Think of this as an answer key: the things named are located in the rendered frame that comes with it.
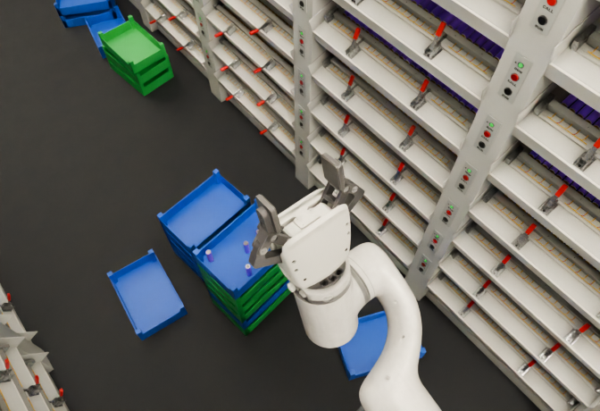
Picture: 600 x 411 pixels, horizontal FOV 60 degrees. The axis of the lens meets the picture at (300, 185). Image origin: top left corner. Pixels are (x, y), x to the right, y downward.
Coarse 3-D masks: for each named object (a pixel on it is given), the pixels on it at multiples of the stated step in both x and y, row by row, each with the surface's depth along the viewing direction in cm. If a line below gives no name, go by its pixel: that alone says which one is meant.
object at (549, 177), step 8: (520, 160) 131; (528, 160) 129; (520, 168) 130; (536, 168) 128; (544, 168) 128; (544, 176) 127; (552, 176) 126; (552, 184) 127; (560, 184) 125; (568, 192) 124; (576, 192) 124; (576, 200) 123; (584, 200) 123; (584, 208) 123; (592, 208) 122; (592, 216) 123; (592, 224) 122
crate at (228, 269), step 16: (256, 208) 186; (240, 224) 185; (256, 224) 185; (224, 240) 181; (240, 240) 181; (224, 256) 178; (240, 256) 178; (208, 272) 173; (224, 272) 175; (240, 272) 175; (256, 272) 169; (224, 288) 170; (240, 288) 166
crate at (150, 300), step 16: (144, 256) 216; (128, 272) 217; (144, 272) 218; (160, 272) 218; (128, 288) 214; (144, 288) 214; (160, 288) 214; (128, 304) 210; (144, 304) 210; (160, 304) 210; (176, 304) 210; (144, 320) 207; (160, 320) 207; (176, 320) 207; (144, 336) 201
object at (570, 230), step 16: (512, 144) 129; (496, 160) 128; (512, 160) 132; (496, 176) 132; (512, 176) 131; (512, 192) 130; (528, 192) 129; (528, 208) 129; (560, 208) 126; (576, 208) 125; (544, 224) 129; (560, 224) 124; (576, 224) 123; (576, 240) 122; (592, 240) 121; (592, 256) 120
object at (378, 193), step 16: (320, 128) 207; (320, 144) 209; (336, 144) 207; (352, 160) 203; (352, 176) 201; (368, 176) 199; (368, 192) 197; (384, 192) 195; (384, 208) 193; (400, 208) 191; (400, 224) 189; (416, 224) 187; (416, 240) 186
